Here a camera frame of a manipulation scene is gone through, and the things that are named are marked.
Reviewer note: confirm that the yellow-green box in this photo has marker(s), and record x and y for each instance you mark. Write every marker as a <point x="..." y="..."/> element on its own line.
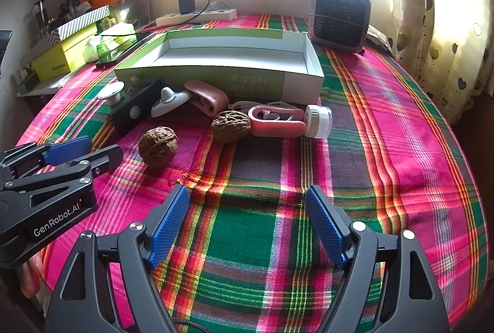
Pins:
<point x="58" y="55"/>

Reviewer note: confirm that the white power strip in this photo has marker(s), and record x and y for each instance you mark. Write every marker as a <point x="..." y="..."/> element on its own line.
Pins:
<point x="197" y="17"/>

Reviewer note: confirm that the green and white cardboard box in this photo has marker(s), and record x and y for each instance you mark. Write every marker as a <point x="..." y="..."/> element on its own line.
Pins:
<point x="231" y="84"/>

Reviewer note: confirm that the brown walnut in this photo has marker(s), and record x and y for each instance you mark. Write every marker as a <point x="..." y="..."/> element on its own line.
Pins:
<point x="231" y="126"/>
<point x="158" y="145"/>

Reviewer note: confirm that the green and white suction knob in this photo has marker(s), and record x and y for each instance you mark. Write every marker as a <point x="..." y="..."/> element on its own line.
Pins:
<point x="111" y="91"/>

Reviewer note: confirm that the plaid blanket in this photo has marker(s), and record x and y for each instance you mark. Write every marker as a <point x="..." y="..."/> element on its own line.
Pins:
<point x="386" y="147"/>

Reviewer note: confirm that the white plug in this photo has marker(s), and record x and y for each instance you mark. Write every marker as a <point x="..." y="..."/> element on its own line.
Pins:
<point x="218" y="6"/>

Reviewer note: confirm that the striped box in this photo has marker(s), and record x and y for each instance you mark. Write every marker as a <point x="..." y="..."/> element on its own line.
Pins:
<point x="77" y="24"/>

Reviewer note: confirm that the grey desktop heater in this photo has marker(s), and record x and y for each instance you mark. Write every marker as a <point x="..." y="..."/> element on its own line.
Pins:
<point x="339" y="16"/>

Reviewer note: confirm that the black rectangular sensor device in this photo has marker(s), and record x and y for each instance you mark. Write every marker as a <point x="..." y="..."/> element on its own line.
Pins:
<point x="131" y="111"/>

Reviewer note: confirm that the person's left hand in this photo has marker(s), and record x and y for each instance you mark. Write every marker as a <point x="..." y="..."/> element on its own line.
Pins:
<point x="34" y="275"/>

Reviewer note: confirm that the grey cloth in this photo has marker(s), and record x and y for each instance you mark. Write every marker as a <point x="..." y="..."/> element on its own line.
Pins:
<point x="378" y="37"/>

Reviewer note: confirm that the white panda face fan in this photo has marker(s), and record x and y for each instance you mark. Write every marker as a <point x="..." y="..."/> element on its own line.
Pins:
<point x="166" y="105"/>

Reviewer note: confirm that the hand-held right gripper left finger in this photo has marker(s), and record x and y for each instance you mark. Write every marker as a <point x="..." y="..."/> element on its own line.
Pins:
<point x="169" y="228"/>

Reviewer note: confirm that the green tissue pack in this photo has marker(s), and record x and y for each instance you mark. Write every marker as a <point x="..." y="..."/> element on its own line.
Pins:
<point x="96" y="47"/>

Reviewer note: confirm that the pink silicone clip holder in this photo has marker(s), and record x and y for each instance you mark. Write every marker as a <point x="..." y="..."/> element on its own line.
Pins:
<point x="210" y="97"/>

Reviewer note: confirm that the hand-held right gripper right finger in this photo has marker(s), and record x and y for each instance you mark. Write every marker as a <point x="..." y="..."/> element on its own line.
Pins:
<point x="326" y="228"/>

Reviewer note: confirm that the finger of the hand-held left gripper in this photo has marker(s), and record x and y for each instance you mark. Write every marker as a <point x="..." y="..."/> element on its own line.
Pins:
<point x="106" y="157"/>
<point x="67" y="149"/>

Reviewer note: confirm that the black phone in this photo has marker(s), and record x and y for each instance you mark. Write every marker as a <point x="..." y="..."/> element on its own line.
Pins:
<point x="123" y="51"/>

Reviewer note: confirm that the white round cylinder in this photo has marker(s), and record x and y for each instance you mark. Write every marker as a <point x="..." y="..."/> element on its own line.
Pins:
<point x="318" y="120"/>

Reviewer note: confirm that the heart print curtain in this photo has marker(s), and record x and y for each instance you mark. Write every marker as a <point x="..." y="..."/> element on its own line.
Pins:
<point x="444" y="28"/>

